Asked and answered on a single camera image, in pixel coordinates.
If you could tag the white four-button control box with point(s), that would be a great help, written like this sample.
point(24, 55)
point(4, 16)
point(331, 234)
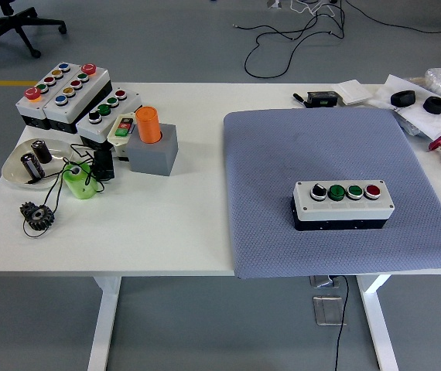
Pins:
point(96, 129)
point(340, 212)

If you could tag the six-button box with e-stop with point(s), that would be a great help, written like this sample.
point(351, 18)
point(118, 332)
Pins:
point(31, 110)
point(65, 112)

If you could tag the clear plastic packet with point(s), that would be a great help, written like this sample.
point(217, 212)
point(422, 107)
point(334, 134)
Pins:
point(414, 127)

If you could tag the white paper sheet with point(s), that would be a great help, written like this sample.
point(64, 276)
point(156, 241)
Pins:
point(398, 83)

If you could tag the small black electronic module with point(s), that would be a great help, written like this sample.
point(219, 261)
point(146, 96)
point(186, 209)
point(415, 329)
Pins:
point(321, 99)

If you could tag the grey-blue textured mat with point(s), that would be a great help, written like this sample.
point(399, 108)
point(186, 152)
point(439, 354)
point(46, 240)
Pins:
point(282, 154)

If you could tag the silver stand foot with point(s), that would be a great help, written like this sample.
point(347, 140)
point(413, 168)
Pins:
point(274, 3)

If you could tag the metal floor socket plate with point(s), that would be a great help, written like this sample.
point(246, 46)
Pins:
point(327, 311)
point(321, 282)

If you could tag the white table leg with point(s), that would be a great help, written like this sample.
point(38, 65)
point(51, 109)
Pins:
point(104, 328)
point(379, 328)

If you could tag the orange cylinder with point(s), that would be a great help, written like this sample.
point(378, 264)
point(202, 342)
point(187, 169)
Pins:
point(148, 125)

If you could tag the grey cube block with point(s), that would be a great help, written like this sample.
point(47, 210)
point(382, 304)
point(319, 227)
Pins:
point(151, 160)

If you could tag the black power adapter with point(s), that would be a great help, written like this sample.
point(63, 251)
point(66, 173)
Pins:
point(104, 164)

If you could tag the green plastic cylinder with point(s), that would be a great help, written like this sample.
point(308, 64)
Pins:
point(81, 187)

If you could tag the dark brown capacitor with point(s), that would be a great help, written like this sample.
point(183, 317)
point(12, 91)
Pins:
point(42, 152)

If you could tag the black metal gear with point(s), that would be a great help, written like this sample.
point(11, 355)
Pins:
point(46, 223)

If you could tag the capacitor with grey stripe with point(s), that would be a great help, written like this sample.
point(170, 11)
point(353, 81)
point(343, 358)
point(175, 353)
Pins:
point(33, 166)

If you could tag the silver metal dish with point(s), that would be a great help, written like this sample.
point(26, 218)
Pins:
point(15, 170)

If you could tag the black office chair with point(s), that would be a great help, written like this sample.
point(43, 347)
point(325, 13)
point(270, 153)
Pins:
point(15, 19)

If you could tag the white square switch plate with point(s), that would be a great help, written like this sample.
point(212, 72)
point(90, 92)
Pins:
point(354, 92)

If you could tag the cream red-green switch box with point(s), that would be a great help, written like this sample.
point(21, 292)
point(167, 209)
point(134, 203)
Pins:
point(122, 132)

